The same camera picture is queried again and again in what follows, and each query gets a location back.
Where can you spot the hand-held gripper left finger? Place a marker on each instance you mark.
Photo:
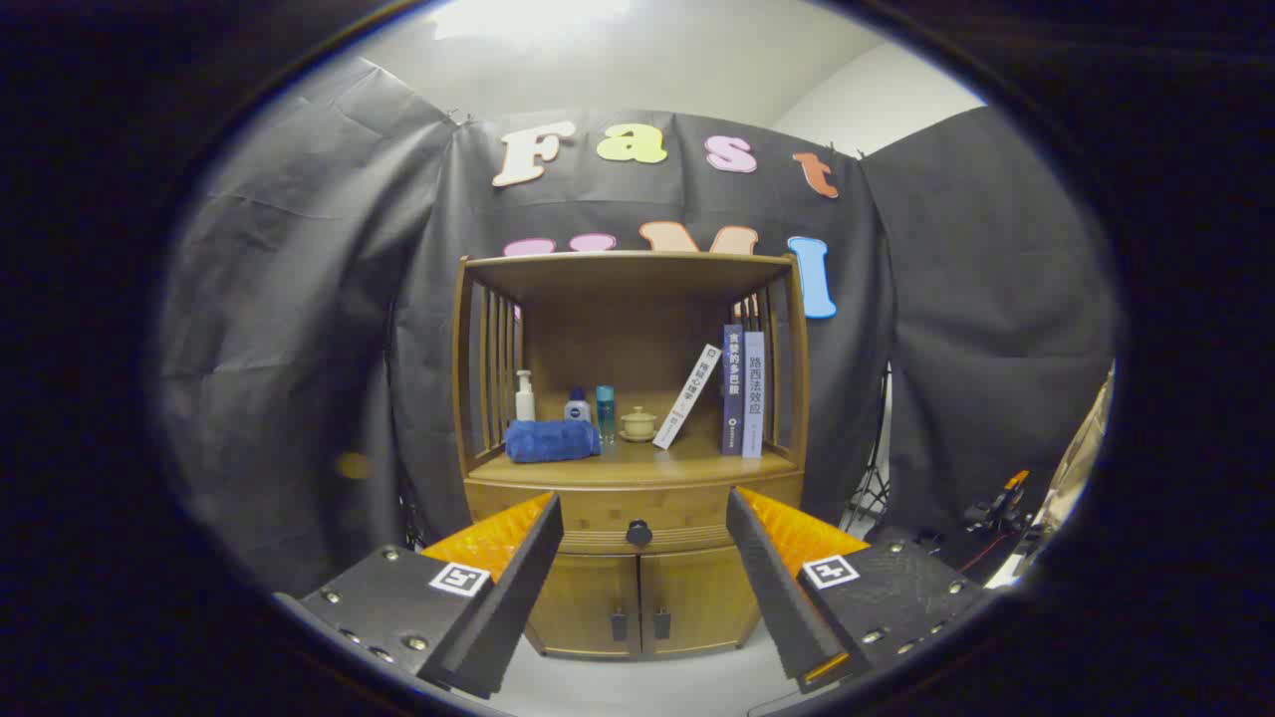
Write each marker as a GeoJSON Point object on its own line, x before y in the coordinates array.
{"type": "Point", "coordinates": [518, 597]}

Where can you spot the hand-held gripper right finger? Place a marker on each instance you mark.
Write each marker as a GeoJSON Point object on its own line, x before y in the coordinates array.
{"type": "Point", "coordinates": [772, 597]}

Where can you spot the wooden drawer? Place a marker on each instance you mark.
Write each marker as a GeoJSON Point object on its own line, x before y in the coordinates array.
{"type": "Point", "coordinates": [598, 508]}

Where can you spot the black round drawer knob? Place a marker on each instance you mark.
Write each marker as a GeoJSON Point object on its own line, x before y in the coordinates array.
{"type": "Point", "coordinates": [638, 533]}

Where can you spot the wooden countertop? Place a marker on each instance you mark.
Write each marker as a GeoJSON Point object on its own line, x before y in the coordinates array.
{"type": "Point", "coordinates": [637, 460]}

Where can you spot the wooden cabinet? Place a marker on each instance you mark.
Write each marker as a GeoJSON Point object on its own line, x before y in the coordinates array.
{"type": "Point", "coordinates": [598, 339]}

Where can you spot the black light stand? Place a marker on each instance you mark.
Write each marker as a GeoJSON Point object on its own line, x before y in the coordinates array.
{"type": "Point", "coordinates": [872, 478]}

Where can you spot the blue rolled towel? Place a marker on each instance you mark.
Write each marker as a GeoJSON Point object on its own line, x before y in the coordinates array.
{"type": "Point", "coordinates": [550, 440]}

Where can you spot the white pump bottle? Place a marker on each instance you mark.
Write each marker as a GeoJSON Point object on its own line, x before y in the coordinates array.
{"type": "Point", "coordinates": [524, 398]}

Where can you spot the white bottle with blue cap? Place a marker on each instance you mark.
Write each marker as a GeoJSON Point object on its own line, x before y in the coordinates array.
{"type": "Point", "coordinates": [577, 406]}

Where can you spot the light purple book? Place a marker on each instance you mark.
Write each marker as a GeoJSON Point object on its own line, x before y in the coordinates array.
{"type": "Point", "coordinates": [754, 393]}

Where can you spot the clear blue bottle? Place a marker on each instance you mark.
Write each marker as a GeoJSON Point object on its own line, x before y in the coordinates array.
{"type": "Point", "coordinates": [605, 408]}

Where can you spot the beige lidded teacup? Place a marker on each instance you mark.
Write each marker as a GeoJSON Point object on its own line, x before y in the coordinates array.
{"type": "Point", "coordinates": [637, 423]}

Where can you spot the dark blue book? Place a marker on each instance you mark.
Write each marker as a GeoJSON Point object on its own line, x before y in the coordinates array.
{"type": "Point", "coordinates": [732, 388]}

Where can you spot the white book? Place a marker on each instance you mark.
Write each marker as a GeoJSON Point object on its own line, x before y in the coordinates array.
{"type": "Point", "coordinates": [687, 396]}

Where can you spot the black and orange equipment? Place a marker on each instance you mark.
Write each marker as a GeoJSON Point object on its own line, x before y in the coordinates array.
{"type": "Point", "coordinates": [1006, 498]}

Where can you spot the beige fabric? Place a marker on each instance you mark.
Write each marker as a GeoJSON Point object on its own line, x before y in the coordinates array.
{"type": "Point", "coordinates": [1081, 448]}

